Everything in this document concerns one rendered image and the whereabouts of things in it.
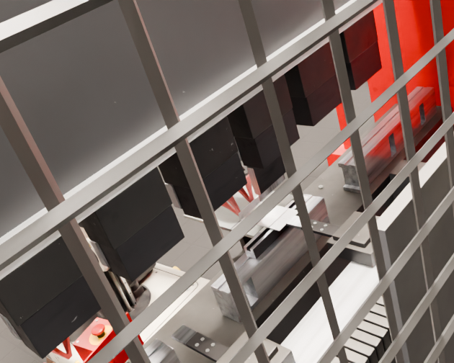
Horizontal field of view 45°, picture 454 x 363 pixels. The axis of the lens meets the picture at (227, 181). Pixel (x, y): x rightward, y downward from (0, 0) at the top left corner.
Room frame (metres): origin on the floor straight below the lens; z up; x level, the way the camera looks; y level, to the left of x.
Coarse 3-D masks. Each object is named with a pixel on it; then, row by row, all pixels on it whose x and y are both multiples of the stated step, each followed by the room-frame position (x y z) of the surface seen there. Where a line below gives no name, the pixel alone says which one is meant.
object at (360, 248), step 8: (296, 216) 1.11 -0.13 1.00; (352, 216) 0.99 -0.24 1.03; (376, 216) 0.96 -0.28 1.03; (288, 224) 1.09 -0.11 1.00; (296, 224) 1.08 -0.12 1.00; (312, 224) 1.05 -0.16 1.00; (320, 224) 1.04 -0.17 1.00; (328, 224) 1.03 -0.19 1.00; (344, 224) 0.97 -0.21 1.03; (320, 232) 1.01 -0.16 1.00; (328, 232) 1.00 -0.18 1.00; (336, 232) 0.96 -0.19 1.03; (344, 232) 0.95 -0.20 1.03; (360, 232) 0.93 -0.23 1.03; (368, 232) 0.92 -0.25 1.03; (336, 240) 0.94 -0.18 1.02; (352, 240) 0.91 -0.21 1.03; (360, 240) 0.90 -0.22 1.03; (368, 240) 0.90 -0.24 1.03; (344, 248) 0.91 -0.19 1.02; (352, 248) 0.90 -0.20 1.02; (360, 248) 0.89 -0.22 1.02; (368, 248) 0.88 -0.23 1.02; (344, 256) 0.92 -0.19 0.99; (352, 256) 0.90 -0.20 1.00; (360, 256) 0.88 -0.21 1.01; (368, 256) 0.87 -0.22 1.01; (368, 264) 0.87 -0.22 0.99
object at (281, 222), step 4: (288, 212) 1.14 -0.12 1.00; (292, 212) 1.13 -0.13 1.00; (296, 212) 1.13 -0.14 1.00; (280, 216) 1.13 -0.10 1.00; (284, 216) 1.13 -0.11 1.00; (288, 216) 1.12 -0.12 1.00; (292, 216) 1.12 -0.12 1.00; (276, 220) 1.12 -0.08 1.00; (280, 220) 1.12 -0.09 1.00; (284, 220) 1.11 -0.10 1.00; (272, 224) 1.11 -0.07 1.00; (276, 224) 1.11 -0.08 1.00; (280, 224) 1.10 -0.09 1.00; (284, 224) 1.10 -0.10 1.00; (272, 228) 1.09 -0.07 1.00; (276, 228) 1.09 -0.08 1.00; (280, 228) 1.08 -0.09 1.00
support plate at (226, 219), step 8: (272, 192) 1.26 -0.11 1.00; (240, 200) 1.27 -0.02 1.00; (288, 200) 1.19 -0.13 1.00; (224, 208) 1.26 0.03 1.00; (240, 208) 1.24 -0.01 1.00; (184, 216) 1.30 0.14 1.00; (216, 216) 1.24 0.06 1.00; (224, 216) 1.22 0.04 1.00; (232, 216) 1.21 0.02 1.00; (224, 224) 1.19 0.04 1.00; (232, 224) 1.18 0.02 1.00; (256, 232) 1.11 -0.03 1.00
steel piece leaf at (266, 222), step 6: (258, 198) 1.23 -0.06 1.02; (252, 204) 1.21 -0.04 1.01; (258, 204) 1.22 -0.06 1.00; (246, 210) 1.20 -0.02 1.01; (252, 210) 1.20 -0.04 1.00; (276, 210) 1.17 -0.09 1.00; (282, 210) 1.16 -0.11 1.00; (240, 216) 1.18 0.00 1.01; (246, 216) 1.18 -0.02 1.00; (270, 216) 1.15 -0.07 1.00; (276, 216) 1.14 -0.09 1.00; (264, 222) 1.13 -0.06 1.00; (270, 222) 1.12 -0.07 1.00
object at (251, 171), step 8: (280, 160) 1.16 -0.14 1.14; (248, 168) 1.11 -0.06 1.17; (256, 168) 1.10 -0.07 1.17; (272, 168) 1.13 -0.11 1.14; (280, 168) 1.15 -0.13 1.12; (256, 176) 1.10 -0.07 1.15; (264, 176) 1.11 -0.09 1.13; (272, 176) 1.13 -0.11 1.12; (280, 176) 1.15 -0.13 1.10; (256, 184) 1.10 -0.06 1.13; (264, 184) 1.11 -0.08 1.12; (272, 184) 1.14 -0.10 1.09; (256, 192) 1.11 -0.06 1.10; (264, 192) 1.12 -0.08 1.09
